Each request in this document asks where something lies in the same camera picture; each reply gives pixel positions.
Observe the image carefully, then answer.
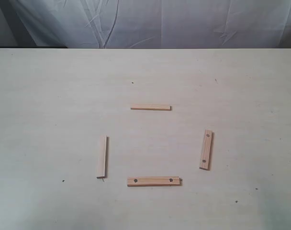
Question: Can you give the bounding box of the plain wooden stick top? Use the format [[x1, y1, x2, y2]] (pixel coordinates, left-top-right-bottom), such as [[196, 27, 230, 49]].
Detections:
[[130, 104, 172, 111]]

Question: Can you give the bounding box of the white backdrop cloth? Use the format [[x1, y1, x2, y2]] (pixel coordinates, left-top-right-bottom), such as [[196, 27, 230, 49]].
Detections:
[[0, 0, 291, 49]]

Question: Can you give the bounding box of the holed wooden stick bottom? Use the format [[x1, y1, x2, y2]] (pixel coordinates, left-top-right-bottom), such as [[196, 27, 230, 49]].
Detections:
[[127, 176, 181, 187]]

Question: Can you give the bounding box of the plain wooden stick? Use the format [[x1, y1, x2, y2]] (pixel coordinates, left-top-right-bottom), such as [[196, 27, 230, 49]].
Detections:
[[130, 104, 172, 111], [96, 136, 108, 179]]

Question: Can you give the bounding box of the holed wooden stick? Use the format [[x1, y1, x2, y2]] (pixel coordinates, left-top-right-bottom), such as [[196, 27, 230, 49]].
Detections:
[[127, 176, 181, 187], [199, 129, 213, 171]]

